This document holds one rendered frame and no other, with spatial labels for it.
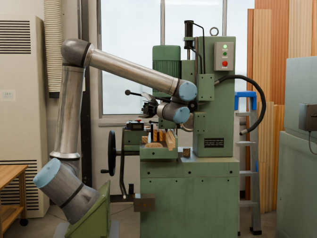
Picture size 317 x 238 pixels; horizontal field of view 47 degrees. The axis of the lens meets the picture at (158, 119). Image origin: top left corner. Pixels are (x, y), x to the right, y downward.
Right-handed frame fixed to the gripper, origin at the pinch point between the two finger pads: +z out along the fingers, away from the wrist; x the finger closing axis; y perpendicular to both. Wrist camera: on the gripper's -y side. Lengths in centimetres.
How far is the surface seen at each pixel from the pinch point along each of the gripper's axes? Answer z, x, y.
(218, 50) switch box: -28, -37, -27
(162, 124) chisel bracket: -2.4, 11.0, -16.4
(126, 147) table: 6.3, 27.2, 1.7
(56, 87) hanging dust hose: 142, 6, -19
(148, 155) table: -18.0, 25.6, 5.5
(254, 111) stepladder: 2, 0, -123
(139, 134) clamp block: 3.4, 18.8, -4.8
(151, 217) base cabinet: -17, 64, -5
